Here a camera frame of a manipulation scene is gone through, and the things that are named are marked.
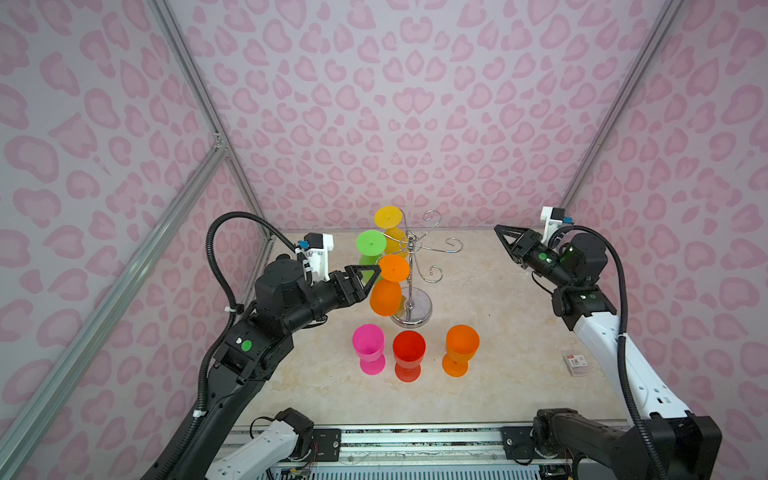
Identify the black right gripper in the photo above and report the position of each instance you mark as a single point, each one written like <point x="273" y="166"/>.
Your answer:
<point x="525" y="248"/>

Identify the green plastic wine glass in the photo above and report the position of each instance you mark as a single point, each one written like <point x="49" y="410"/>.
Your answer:
<point x="371" y="245"/>

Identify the orange wine glass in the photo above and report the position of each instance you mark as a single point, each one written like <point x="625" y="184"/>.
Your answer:
<point x="387" y="297"/>
<point x="461" y="344"/>

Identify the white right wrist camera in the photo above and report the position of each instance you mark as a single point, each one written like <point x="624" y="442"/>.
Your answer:
<point x="552" y="219"/>

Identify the orange wine glass front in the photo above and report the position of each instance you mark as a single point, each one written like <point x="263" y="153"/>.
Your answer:
<point x="387" y="297"/>

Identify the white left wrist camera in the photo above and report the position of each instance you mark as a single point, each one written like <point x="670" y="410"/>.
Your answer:
<point x="315" y="249"/>

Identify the yellow plastic wine glass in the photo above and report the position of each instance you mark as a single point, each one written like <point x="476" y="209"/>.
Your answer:
<point x="388" y="220"/>

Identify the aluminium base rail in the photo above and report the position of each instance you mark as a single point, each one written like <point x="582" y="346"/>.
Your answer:
<point x="420" y="447"/>

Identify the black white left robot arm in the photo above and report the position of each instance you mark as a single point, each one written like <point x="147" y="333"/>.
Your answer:
<point x="244" y="358"/>

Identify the pink plastic wine glass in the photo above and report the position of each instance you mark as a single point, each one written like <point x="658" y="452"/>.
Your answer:
<point x="369" y="342"/>

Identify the red plastic wine glass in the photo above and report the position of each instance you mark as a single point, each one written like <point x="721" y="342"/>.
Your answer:
<point x="409" y="348"/>

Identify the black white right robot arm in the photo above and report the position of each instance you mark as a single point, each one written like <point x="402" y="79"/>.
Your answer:
<point x="594" y="305"/>

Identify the chrome wine glass rack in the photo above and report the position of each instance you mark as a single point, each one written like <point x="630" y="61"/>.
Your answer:
<point x="416" y="305"/>

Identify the small clear red packet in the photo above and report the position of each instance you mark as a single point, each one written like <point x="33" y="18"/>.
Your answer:
<point x="576" y="363"/>

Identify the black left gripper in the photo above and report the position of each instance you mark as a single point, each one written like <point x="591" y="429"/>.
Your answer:
<point x="354" y="292"/>

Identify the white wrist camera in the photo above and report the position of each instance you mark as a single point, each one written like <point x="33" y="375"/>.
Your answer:
<point x="315" y="249"/>
<point x="552" y="219"/>

